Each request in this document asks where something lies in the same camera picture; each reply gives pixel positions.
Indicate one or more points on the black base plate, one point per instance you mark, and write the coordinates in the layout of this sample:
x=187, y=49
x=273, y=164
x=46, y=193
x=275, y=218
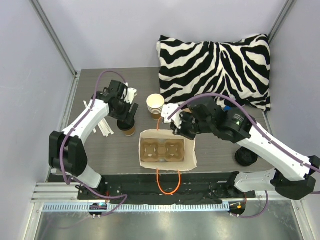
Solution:
x=195, y=189

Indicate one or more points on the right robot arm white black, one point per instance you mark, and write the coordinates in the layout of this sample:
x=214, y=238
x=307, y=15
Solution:
x=291, y=173

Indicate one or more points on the stack of paper cups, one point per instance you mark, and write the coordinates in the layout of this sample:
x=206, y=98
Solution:
x=155, y=103

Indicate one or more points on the aluminium front rail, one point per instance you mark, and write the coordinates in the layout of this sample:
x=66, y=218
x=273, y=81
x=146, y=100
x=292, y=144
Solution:
x=91, y=207

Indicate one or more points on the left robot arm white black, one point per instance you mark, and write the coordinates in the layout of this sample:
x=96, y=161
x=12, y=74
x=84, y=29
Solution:
x=66, y=148

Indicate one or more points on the blue cloth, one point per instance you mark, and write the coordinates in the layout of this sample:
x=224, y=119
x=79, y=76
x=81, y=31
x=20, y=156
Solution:
x=227, y=108

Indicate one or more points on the single brown paper cup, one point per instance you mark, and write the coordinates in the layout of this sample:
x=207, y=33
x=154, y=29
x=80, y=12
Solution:
x=129, y=132

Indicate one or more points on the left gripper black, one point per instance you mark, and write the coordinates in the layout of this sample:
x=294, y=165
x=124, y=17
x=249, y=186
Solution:
x=128, y=115

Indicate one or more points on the white wrapped straws bundle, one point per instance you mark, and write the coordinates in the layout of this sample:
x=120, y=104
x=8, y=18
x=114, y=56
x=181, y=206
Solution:
x=105, y=128

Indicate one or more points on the kraft paper gift bag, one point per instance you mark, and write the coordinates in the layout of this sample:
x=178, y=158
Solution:
x=189, y=163

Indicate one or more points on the stack of black lids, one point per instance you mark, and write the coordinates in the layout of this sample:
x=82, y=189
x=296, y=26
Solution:
x=245, y=157

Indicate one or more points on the zebra print pillow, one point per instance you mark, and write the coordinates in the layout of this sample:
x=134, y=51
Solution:
x=239, y=70

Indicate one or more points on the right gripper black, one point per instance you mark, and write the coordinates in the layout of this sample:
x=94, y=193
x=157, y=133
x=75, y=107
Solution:
x=187, y=128

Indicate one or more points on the black plastic cup lid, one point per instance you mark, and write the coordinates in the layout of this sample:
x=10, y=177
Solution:
x=124, y=126

